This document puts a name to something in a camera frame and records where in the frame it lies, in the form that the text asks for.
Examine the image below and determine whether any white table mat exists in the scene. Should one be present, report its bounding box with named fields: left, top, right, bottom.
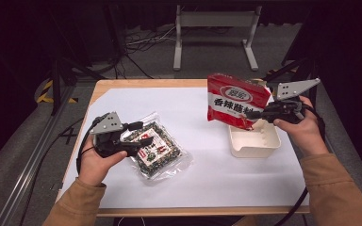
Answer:
left=58, top=87, right=311, bottom=210

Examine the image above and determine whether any wooden table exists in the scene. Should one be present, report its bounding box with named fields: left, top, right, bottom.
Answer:
left=54, top=78, right=312, bottom=218

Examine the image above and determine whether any clear seaweed snack packet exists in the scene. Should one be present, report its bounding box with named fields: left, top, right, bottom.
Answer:
left=120, top=111, right=194, bottom=186

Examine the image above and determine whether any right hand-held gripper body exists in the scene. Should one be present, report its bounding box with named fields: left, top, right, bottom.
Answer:
left=261, top=77, right=322, bottom=125

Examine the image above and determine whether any yellow and black hazard tape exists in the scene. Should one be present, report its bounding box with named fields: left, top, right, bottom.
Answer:
left=35, top=79, right=79, bottom=105

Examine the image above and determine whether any grey metal stand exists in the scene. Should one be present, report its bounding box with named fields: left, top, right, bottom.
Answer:
left=173, top=4, right=263, bottom=72

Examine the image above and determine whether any person's right hand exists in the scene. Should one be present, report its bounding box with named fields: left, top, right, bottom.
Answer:
left=272, top=95, right=330, bottom=158

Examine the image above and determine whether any person's left hand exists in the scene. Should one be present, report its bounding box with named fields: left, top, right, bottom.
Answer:
left=75, top=134, right=129, bottom=186

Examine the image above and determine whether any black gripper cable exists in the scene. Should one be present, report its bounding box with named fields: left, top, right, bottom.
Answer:
left=75, top=116, right=103, bottom=175
left=273, top=103, right=327, bottom=226

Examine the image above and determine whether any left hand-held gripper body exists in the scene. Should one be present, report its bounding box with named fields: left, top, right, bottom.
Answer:
left=89, top=111, right=140, bottom=159

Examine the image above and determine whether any black tripod stand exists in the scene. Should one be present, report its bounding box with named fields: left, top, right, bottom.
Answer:
left=47, top=46, right=108, bottom=117
left=263, top=56, right=321, bottom=107

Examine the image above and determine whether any thin black floor cable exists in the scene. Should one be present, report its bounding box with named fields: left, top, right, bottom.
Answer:
left=18, top=117, right=86, bottom=226

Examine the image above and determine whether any bundle of floor cables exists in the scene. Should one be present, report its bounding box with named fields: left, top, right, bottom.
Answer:
left=119, top=25, right=177, bottom=80

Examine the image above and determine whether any white plastic storage box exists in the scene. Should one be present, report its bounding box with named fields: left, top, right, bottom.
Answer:
left=227, top=118, right=283, bottom=159

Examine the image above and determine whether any red seasoning packet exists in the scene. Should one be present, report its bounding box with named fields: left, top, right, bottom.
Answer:
left=206, top=73, right=272, bottom=131

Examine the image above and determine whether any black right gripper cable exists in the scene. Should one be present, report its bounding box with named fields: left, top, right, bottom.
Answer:
left=273, top=103, right=327, bottom=226

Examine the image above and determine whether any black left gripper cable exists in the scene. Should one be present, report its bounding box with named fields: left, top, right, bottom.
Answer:
left=75, top=116, right=103, bottom=175

